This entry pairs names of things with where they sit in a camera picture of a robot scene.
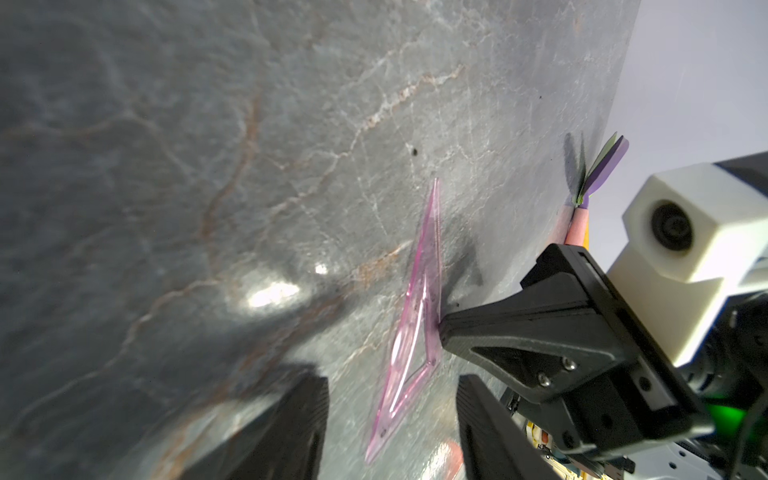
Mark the pink triangle ruler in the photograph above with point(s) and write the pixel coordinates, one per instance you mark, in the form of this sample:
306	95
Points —
416	352

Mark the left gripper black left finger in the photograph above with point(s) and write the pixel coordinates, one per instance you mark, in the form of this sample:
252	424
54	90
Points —
292	446

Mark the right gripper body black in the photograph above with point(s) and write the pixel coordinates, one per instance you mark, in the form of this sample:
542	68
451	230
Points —
729	374

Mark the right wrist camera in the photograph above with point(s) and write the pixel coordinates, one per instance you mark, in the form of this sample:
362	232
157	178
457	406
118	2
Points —
694	234

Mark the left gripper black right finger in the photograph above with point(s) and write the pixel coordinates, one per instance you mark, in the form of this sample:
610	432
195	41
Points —
493	446

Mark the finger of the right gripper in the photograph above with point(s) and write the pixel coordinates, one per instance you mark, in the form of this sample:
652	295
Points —
587	371

